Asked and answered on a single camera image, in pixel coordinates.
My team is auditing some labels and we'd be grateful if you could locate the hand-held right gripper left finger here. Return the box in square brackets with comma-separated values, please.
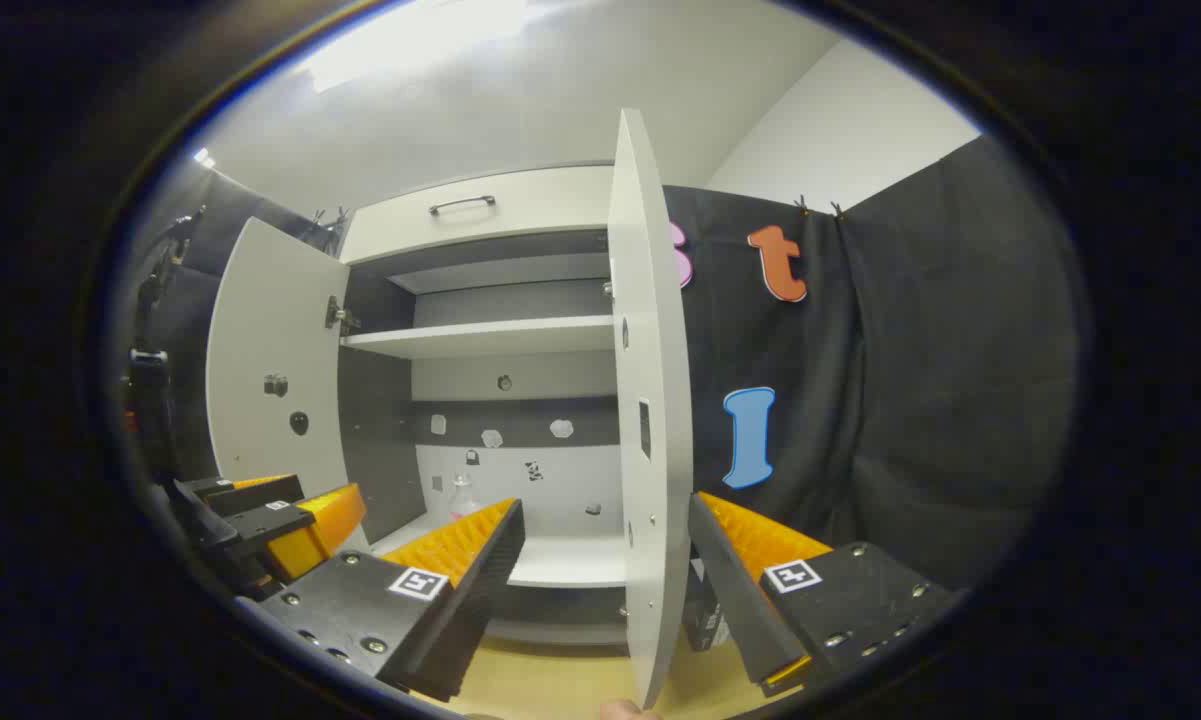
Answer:
[235, 498, 526, 703]

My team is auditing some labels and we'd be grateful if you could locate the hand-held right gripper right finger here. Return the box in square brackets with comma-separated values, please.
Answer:
[687, 490, 961, 698]

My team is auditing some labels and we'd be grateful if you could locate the white cabinet door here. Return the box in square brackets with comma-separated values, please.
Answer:
[206, 216, 353, 499]
[607, 108, 697, 709]

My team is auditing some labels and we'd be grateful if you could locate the white cabinet shelf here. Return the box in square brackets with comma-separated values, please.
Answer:
[340, 315, 617, 360]

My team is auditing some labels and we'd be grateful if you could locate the white cabinet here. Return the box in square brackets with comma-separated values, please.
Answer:
[338, 163, 633, 646]

